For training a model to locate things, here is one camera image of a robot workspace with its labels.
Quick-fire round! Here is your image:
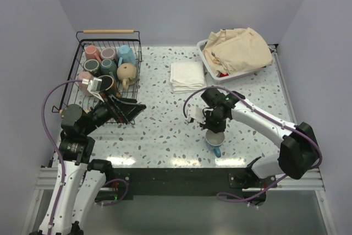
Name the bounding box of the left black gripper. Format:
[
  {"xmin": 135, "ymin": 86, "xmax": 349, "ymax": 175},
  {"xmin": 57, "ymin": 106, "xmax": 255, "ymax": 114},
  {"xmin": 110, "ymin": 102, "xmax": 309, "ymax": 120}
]
[{"xmin": 82, "ymin": 89, "xmax": 145, "ymax": 134}]

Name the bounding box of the blue speckled mug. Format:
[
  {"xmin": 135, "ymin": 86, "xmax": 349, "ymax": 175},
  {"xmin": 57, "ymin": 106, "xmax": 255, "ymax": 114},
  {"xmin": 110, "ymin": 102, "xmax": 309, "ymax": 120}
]
[{"xmin": 205, "ymin": 130, "xmax": 225, "ymax": 158}]

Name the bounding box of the red inside patterned mug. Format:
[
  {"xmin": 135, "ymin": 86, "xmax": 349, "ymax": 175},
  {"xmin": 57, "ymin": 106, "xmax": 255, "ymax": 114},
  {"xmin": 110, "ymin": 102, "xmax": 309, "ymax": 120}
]
[{"xmin": 98, "ymin": 75, "xmax": 118, "ymax": 96}]

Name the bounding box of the tan glazed round mug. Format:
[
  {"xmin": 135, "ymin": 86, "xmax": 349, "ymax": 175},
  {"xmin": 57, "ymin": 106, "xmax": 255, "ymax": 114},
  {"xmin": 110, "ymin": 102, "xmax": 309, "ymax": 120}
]
[{"xmin": 117, "ymin": 63, "xmax": 137, "ymax": 91}]

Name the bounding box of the grey green faceted mug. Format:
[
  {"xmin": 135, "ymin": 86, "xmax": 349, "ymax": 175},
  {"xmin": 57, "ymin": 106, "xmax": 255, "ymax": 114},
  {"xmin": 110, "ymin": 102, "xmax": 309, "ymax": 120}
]
[{"xmin": 100, "ymin": 59, "xmax": 118, "ymax": 79}]

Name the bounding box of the light blue faceted mug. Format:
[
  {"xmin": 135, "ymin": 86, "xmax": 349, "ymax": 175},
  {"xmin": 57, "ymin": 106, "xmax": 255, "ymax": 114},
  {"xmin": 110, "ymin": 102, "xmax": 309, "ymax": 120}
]
[{"xmin": 118, "ymin": 45, "xmax": 136, "ymax": 67}]

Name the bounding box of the dark green glossy mug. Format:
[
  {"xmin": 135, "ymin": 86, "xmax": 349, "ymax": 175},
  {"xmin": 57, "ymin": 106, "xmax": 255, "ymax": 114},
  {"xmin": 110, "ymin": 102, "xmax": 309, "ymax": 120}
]
[{"xmin": 83, "ymin": 59, "xmax": 101, "ymax": 77}]

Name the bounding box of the pale pink mug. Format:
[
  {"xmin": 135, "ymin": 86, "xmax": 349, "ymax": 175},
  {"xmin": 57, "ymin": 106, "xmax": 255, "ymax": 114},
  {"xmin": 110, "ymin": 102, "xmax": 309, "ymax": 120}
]
[{"xmin": 76, "ymin": 71, "xmax": 94, "ymax": 97}]

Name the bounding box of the purple mug black handle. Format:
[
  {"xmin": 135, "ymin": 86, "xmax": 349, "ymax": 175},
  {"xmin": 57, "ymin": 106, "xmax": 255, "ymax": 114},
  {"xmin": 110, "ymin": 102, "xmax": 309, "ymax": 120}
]
[{"xmin": 100, "ymin": 47, "xmax": 118, "ymax": 60}]

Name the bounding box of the salmon pink mug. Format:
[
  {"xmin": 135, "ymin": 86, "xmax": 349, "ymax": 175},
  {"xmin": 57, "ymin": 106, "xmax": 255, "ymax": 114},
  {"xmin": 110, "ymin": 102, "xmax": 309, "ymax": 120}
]
[{"xmin": 85, "ymin": 45, "xmax": 101, "ymax": 62}]

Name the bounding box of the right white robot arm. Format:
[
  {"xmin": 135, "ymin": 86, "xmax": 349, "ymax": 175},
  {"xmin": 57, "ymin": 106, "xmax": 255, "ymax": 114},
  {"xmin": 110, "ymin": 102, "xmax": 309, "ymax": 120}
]
[{"xmin": 201, "ymin": 88, "xmax": 322, "ymax": 187}]

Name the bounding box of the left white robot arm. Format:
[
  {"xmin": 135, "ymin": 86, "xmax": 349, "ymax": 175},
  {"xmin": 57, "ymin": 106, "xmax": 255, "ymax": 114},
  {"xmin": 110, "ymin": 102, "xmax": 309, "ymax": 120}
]
[{"xmin": 34, "ymin": 95, "xmax": 146, "ymax": 234}]

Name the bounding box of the folded white towel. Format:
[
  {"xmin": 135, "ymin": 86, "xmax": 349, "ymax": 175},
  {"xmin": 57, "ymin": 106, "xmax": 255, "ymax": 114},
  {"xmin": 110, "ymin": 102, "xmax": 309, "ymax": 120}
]
[{"xmin": 170, "ymin": 62, "xmax": 207, "ymax": 94}]

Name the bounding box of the beige cloth bag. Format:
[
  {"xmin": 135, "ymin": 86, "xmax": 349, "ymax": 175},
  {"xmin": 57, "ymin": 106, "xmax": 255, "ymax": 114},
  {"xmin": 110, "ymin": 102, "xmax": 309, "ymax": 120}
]
[{"xmin": 202, "ymin": 28, "xmax": 273, "ymax": 76}]

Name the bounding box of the white plastic basin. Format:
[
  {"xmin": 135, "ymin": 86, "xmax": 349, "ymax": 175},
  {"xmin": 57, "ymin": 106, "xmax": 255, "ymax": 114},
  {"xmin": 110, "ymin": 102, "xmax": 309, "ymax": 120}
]
[{"xmin": 196, "ymin": 40, "xmax": 267, "ymax": 84}]

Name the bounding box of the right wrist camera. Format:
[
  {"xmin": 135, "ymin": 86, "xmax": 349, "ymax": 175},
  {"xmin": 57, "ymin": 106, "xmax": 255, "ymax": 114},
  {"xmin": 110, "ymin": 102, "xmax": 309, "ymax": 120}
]
[{"xmin": 185, "ymin": 106, "xmax": 206, "ymax": 124}]

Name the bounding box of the black wire dish rack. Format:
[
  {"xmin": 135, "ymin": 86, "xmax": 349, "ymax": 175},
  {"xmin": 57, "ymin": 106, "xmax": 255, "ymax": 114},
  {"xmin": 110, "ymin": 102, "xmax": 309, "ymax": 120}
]
[{"xmin": 51, "ymin": 30, "xmax": 142, "ymax": 113}]

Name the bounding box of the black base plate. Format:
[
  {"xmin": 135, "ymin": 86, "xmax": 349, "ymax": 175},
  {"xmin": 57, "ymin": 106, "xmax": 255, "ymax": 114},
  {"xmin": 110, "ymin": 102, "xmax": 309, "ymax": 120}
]
[{"xmin": 88, "ymin": 165, "xmax": 276, "ymax": 201}]

